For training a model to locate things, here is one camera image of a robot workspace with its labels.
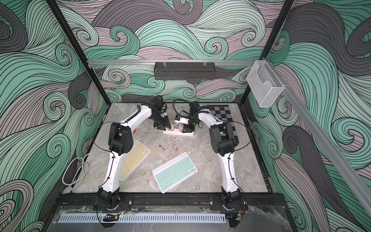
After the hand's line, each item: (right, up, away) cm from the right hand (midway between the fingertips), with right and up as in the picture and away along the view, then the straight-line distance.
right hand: (187, 127), depth 101 cm
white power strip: (-7, -3, -1) cm, 8 cm away
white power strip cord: (-68, -33, -22) cm, 79 cm away
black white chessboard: (+28, +10, +8) cm, 31 cm away
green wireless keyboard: (-8, -25, -18) cm, 31 cm away
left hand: (-12, +1, -5) cm, 13 cm away
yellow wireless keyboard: (-34, -19, -13) cm, 41 cm away
